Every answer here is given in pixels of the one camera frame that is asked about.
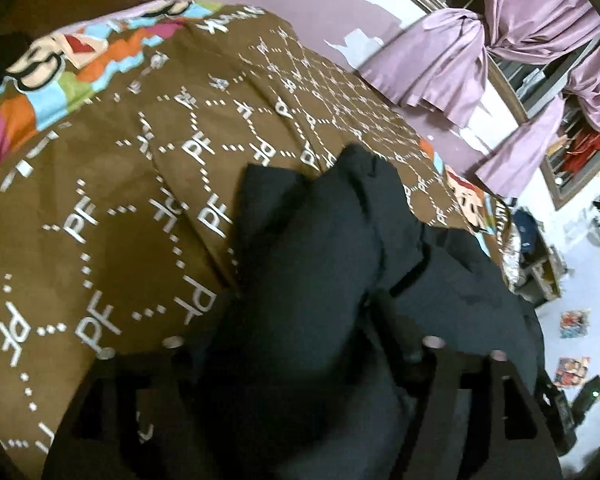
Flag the blue cloth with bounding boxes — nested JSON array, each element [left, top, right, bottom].
[[512, 210, 539, 253]]

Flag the purple satin curtains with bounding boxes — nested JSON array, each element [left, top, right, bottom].
[[390, 0, 600, 211]]

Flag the purple satin curtain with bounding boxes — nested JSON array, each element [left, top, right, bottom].
[[360, 0, 598, 128], [476, 30, 600, 198]]

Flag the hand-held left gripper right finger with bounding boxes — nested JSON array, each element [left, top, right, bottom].
[[370, 300, 565, 480]]

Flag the red cloth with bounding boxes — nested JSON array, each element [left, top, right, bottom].
[[562, 127, 600, 173]]

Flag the brown printed bedsheet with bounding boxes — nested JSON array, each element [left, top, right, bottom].
[[0, 0, 523, 466]]

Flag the black jacket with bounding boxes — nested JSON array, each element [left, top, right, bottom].
[[187, 142, 548, 480]]

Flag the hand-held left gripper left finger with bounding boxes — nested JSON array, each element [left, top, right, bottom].
[[42, 335, 206, 480]]

